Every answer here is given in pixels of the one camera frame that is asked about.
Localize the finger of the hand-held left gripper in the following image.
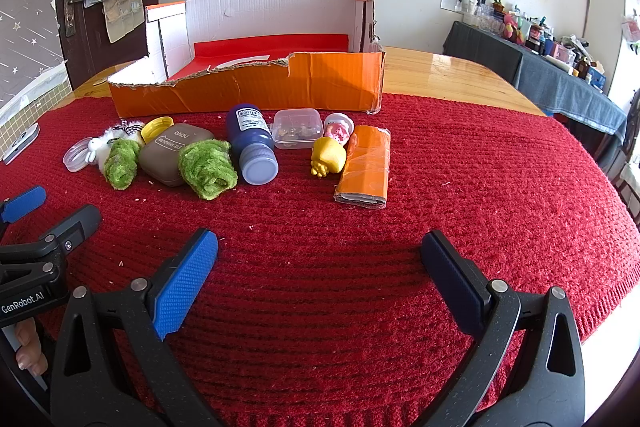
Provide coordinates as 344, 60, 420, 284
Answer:
0, 186, 47, 225
0, 205, 102, 280

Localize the white rectangular device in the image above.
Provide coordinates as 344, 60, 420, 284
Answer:
2, 123, 41, 165

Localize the pink figurine toy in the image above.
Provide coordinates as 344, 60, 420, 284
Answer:
323, 112, 357, 144

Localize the dark blue bottle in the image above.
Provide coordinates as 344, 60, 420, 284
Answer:
226, 103, 280, 186

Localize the yellow figurine toy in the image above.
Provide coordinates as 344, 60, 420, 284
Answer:
310, 138, 347, 178

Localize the red knitted mat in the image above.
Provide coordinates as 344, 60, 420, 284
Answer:
0, 92, 640, 427

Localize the row of cosmetic bottles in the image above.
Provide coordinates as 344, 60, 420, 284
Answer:
457, 0, 608, 92

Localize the green fuzzy ball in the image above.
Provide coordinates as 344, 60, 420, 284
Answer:
102, 139, 142, 191
178, 138, 240, 201

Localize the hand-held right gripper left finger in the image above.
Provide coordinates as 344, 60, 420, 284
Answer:
49, 228, 226, 427

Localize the grey-brown rounded case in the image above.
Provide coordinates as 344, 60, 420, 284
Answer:
138, 122, 215, 188

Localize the clear plastic round dish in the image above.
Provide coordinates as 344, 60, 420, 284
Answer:
62, 138, 96, 172

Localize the dark cloth-covered side table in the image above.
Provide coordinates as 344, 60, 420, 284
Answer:
442, 21, 628, 142

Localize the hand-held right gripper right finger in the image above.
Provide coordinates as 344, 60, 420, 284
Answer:
420, 231, 587, 427

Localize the white plush bunny keychain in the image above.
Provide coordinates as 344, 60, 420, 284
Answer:
86, 119, 147, 172

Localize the metal door handle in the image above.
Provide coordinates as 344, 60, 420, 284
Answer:
63, 0, 91, 38

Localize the person's left hand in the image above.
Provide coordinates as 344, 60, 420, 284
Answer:
12, 322, 48, 375

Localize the small clear plastic box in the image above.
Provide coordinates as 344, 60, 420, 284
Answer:
272, 108, 324, 150

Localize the pink plastic bag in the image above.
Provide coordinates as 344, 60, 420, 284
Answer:
622, 9, 640, 42

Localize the orange cardboard box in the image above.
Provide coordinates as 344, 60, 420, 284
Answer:
107, 0, 387, 118

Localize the beige hanging organizer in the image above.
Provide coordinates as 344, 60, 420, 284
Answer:
102, 0, 146, 44

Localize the yellow bottle cap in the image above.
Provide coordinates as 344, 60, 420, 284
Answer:
141, 117, 175, 145

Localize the orange block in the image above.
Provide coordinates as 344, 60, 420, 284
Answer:
333, 125, 392, 210

